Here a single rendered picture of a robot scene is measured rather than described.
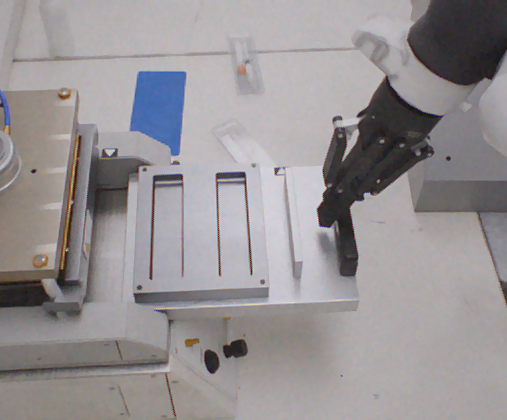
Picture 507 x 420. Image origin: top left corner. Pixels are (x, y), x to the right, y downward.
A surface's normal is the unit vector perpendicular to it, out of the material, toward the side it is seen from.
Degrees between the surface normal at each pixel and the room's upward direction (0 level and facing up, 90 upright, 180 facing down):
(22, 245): 0
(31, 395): 90
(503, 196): 90
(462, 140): 44
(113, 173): 90
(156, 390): 90
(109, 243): 0
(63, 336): 0
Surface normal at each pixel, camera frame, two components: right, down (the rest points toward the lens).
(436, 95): -0.11, 0.74
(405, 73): -0.81, 0.24
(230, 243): 0.01, -0.60
